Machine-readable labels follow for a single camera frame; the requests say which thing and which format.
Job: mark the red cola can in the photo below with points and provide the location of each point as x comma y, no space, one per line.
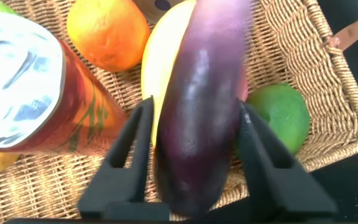
26,87

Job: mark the yellow banana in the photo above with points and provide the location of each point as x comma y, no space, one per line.
162,62

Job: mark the orange fruit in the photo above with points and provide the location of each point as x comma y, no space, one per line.
107,31

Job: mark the green mango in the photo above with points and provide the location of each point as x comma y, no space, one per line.
281,115

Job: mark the red apple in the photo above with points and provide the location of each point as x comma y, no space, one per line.
243,85

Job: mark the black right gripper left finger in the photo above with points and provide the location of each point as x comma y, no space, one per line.
123,186

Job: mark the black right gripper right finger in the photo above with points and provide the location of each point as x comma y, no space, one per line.
278,186

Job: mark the wicker basket with food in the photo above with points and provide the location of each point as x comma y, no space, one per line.
306,56

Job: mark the purple eggplant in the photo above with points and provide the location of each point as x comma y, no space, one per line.
200,118

